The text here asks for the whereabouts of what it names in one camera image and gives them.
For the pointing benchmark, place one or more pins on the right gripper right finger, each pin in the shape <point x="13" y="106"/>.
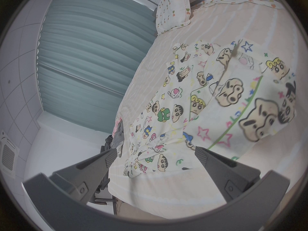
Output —
<point x="234" y="179"/>

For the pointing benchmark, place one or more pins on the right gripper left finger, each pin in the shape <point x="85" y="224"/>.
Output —
<point x="83" y="178"/>

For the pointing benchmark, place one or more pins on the white printed pyjama top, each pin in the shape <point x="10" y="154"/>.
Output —
<point x="216" y="105"/>

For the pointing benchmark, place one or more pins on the black garment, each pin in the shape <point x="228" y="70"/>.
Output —
<point x="108" y="143"/>

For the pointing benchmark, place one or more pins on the grey garment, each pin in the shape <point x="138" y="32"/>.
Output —
<point x="119" y="141"/>

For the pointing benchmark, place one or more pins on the pink garment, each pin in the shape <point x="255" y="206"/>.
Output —
<point x="118" y="126"/>

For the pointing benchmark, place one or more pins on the bed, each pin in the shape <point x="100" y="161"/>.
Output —
<point x="168" y="189"/>

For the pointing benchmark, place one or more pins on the white ceiling air vent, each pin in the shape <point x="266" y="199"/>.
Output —
<point x="8" y="150"/>

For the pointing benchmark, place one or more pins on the blue-green curtain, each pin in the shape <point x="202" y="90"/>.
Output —
<point x="91" y="56"/>

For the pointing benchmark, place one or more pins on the white printed pillow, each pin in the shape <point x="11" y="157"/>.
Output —
<point x="172" y="11"/>

